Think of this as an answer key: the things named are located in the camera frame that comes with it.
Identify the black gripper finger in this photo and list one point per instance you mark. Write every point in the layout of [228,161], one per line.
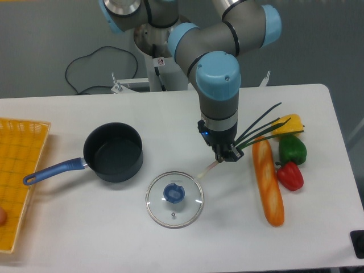
[219,153]
[233,154]

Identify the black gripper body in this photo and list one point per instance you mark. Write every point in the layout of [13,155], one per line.
[219,141]

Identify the green onion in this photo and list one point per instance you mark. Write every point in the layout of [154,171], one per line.
[248,137]

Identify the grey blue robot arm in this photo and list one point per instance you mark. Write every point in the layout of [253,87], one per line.
[207,57]

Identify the plastic baguette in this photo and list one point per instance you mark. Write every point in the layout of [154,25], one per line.
[269,191]

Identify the green bell pepper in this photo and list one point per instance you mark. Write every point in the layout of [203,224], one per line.
[292,149]

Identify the red bell pepper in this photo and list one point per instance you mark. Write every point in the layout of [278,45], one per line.
[290,176]

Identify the glass lid blue knob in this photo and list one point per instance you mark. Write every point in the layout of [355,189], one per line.
[174,199]

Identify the yellow bell pepper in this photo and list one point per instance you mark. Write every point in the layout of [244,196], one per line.
[292,123]

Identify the black device at corner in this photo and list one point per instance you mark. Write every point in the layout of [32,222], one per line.
[357,239]

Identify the yellow woven basket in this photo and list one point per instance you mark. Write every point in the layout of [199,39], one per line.
[22,143]

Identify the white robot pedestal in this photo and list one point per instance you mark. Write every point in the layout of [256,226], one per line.
[162,68]

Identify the dark pot blue handle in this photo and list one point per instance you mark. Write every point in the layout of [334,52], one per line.
[114,152]

